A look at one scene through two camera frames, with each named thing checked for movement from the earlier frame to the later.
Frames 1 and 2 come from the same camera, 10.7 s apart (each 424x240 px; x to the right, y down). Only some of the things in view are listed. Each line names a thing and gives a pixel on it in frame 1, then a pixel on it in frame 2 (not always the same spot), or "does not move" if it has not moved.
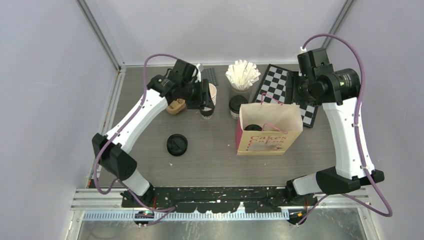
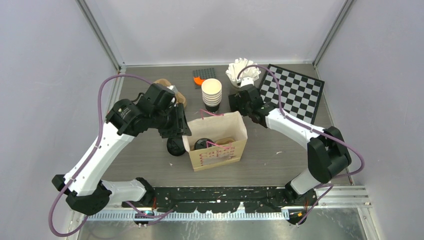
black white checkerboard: x=272 y=89 does not move
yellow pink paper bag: x=281 y=124 -> x=229 y=125
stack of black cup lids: x=177 y=144 does not move
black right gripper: x=292 y=94 -> x=235 y=99
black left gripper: x=204 y=96 -> x=180 y=127
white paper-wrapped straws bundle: x=241 y=75 does not move
